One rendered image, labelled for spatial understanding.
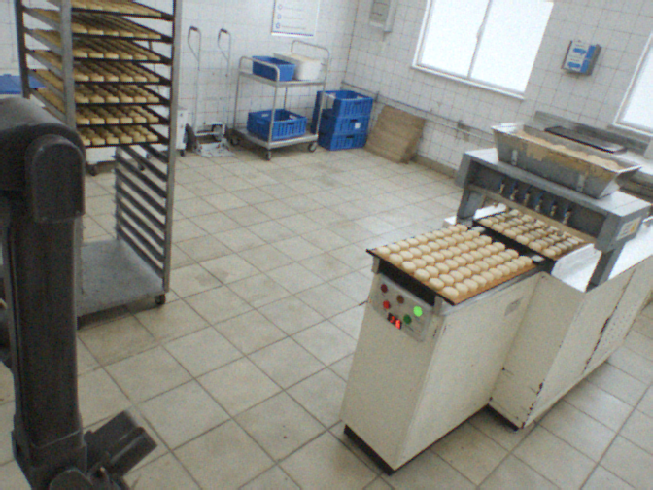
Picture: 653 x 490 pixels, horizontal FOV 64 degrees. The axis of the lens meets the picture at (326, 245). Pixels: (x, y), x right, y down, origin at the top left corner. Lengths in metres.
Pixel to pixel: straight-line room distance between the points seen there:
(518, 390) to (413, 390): 0.74
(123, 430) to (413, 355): 1.37
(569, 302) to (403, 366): 0.77
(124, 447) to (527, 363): 2.05
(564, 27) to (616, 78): 0.69
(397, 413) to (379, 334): 0.31
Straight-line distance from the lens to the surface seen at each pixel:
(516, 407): 2.69
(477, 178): 2.56
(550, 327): 2.45
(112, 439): 0.75
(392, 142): 6.38
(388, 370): 2.08
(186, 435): 2.38
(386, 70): 6.75
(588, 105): 5.62
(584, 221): 2.37
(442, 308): 1.79
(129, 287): 2.97
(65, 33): 2.33
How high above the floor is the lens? 1.76
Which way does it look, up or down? 26 degrees down
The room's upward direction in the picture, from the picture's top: 11 degrees clockwise
